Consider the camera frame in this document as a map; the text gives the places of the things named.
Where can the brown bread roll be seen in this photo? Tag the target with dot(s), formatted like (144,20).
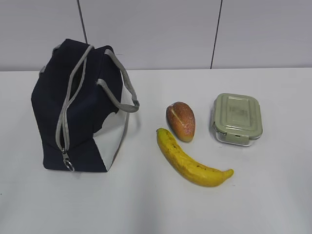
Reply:
(181,119)

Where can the yellow banana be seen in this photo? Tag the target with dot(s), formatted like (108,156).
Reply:
(187,167)

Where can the navy and white lunch bag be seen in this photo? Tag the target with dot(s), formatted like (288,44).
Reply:
(81,103)

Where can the glass container with green lid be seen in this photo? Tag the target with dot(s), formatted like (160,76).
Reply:
(236,119)

